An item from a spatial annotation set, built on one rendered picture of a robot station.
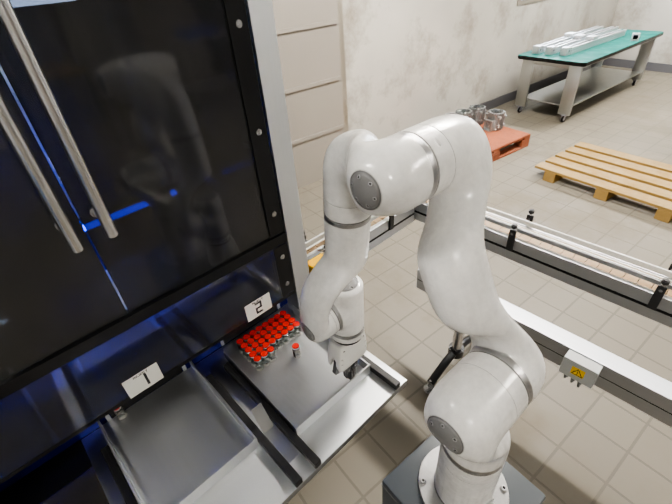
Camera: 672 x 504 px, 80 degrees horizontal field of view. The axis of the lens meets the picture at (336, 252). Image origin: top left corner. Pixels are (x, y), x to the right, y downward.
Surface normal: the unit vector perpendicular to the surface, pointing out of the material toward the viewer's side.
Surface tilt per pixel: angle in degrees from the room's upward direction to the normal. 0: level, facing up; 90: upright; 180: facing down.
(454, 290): 77
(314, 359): 0
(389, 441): 0
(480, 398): 16
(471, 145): 62
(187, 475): 0
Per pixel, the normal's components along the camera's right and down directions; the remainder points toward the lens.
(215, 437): -0.07, -0.80
